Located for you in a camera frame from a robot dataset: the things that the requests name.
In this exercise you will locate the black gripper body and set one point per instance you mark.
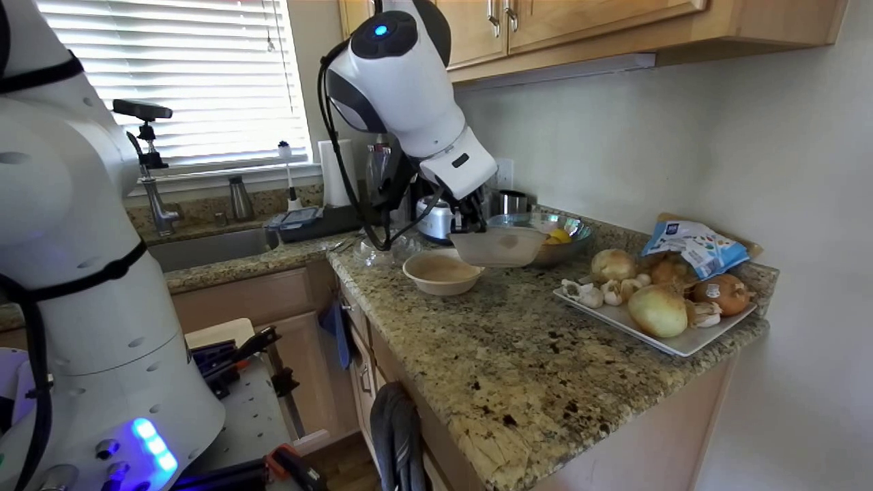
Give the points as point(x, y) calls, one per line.
point(469, 214)

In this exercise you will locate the kitchen sink faucet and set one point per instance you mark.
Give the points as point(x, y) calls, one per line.
point(239, 201)

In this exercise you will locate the wooden upper cabinets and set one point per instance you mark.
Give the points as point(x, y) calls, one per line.
point(518, 37)

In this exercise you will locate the wooden cabinets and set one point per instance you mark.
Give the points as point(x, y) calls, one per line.
point(518, 390)
point(518, 37)

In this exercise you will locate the dark towel on drawer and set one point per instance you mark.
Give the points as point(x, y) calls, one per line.
point(398, 441)

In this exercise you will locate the steel cup behind processor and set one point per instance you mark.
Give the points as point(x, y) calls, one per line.
point(512, 203)

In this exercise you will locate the black camera on stand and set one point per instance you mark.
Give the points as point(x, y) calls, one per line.
point(149, 157)

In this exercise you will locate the white window blinds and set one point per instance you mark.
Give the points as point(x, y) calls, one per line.
point(229, 72)

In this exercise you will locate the glass fruit bowl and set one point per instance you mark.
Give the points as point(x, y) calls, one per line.
point(567, 235)

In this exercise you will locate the yellow onion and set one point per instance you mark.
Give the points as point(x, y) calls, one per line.
point(658, 313)

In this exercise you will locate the beige speckled bowl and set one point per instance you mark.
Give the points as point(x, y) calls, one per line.
point(441, 273)
point(503, 247)

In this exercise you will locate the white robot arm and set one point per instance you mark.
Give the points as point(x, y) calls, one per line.
point(119, 398)

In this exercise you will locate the white rectangular vegetable plate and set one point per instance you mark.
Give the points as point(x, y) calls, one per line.
point(694, 338)

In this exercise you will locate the blue white snack bag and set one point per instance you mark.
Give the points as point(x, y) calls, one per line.
point(705, 248)

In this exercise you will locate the wooden lower cabinets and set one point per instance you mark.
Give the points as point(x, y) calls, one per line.
point(518, 390)

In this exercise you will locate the silver food processor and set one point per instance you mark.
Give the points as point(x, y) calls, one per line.
point(435, 218)

